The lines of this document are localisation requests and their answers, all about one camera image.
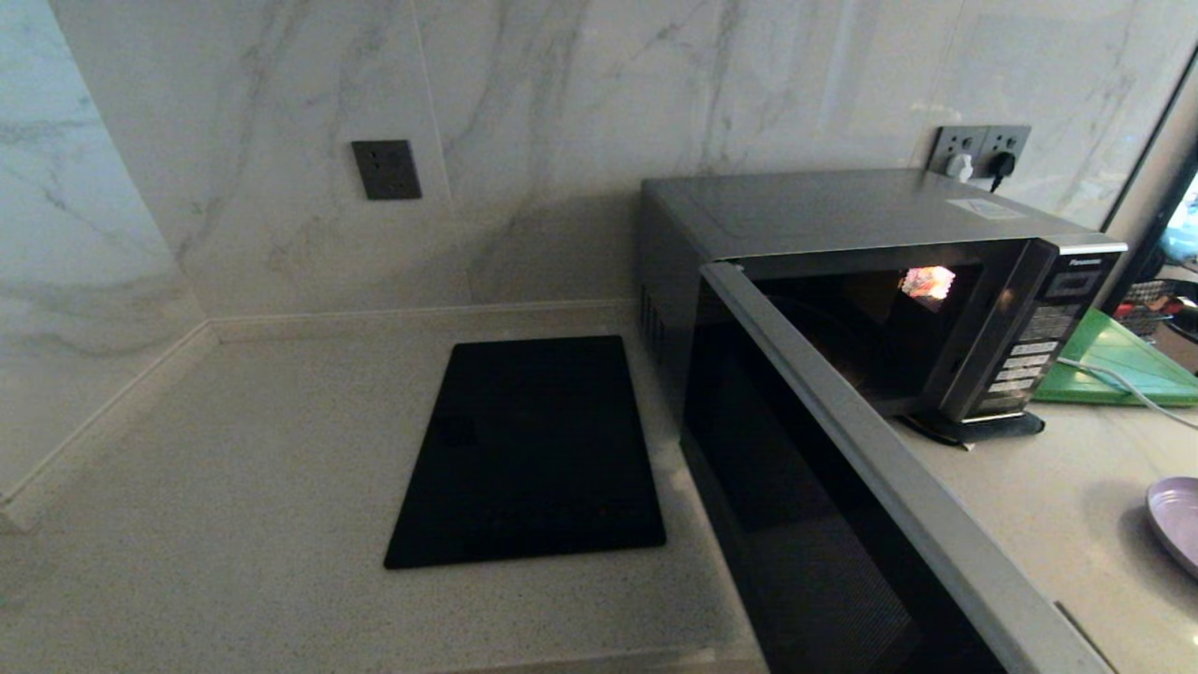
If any black glass microwave door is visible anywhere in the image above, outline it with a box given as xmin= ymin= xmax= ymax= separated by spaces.
xmin=680 ymin=260 xmax=1119 ymax=674

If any lilac plastic plate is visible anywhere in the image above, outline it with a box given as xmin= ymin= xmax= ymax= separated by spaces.
xmin=1146 ymin=476 xmax=1198 ymax=579

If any dark cloth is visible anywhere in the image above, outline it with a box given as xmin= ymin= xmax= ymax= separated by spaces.
xmin=898 ymin=410 xmax=1046 ymax=450

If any black glass induction cooktop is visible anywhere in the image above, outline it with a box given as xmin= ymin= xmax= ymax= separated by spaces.
xmin=384 ymin=334 xmax=667 ymax=570

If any green cutting board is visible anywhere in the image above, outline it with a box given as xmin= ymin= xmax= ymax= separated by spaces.
xmin=1032 ymin=309 xmax=1198 ymax=408

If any blue background object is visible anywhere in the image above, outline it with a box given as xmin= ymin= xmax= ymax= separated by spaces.
xmin=1161 ymin=201 xmax=1198 ymax=272

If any dark grey wall socket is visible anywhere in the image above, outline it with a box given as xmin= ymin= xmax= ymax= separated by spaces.
xmin=351 ymin=139 xmax=423 ymax=201

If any white power cable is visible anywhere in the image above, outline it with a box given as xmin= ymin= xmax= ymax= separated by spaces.
xmin=1058 ymin=357 xmax=1198 ymax=432

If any black wire basket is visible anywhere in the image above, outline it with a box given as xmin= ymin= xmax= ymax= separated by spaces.
xmin=1114 ymin=279 xmax=1198 ymax=340

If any dark window frame post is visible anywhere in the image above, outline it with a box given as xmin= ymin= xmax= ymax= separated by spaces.
xmin=1100 ymin=37 xmax=1198 ymax=315

